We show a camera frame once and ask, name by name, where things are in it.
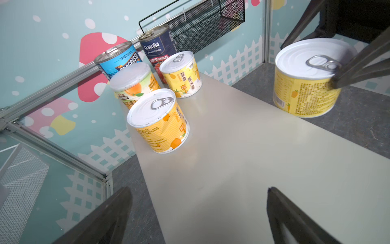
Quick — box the white lid small can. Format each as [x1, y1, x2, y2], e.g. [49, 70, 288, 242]
[159, 51, 202, 99]

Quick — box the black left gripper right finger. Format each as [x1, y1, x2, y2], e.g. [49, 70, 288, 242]
[267, 187, 340, 244]

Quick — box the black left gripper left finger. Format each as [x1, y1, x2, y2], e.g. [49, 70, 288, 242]
[54, 187, 133, 244]

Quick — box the black wire mesh basket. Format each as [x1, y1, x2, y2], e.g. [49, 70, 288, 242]
[158, 0, 245, 53]

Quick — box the dark chopped tomatoes can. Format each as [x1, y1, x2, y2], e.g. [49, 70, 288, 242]
[139, 24, 177, 84]

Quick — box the green yellow white lid can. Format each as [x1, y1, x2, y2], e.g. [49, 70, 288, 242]
[110, 62, 160, 109]

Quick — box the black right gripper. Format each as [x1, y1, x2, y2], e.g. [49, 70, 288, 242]
[280, 0, 390, 89]

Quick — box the yellow can silver lid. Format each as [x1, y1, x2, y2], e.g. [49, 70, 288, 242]
[127, 88, 190, 154]

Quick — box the white wire mesh basket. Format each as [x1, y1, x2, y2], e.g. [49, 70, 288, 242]
[1, 143, 49, 244]

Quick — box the blue chicken noodle soup can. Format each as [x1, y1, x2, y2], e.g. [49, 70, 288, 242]
[93, 41, 142, 80]

